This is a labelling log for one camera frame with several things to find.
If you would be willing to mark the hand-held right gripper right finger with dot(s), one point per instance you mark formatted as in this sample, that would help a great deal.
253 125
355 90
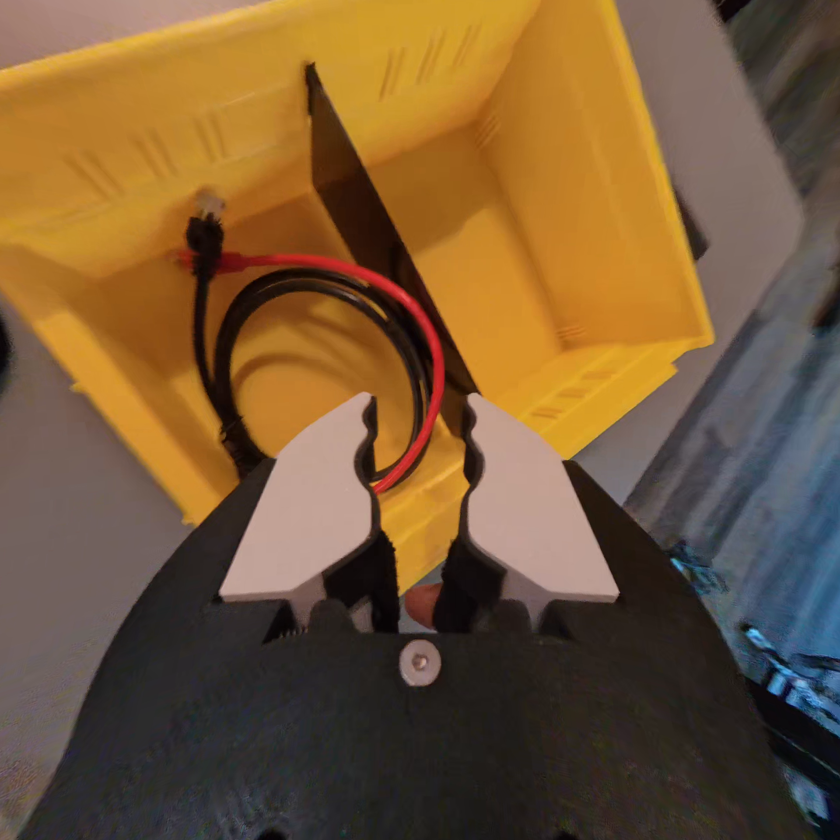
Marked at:
538 525

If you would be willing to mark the black bin divider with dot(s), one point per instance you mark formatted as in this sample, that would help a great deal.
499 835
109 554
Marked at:
354 190

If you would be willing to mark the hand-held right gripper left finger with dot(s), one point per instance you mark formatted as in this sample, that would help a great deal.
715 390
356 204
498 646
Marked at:
302 518

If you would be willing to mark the grey desk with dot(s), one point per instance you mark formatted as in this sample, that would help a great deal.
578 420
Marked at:
65 590

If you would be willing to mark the person's right hand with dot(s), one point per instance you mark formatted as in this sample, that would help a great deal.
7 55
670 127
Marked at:
423 602

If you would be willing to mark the yellow storage bin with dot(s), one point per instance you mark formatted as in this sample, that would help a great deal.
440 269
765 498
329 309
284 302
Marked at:
558 229

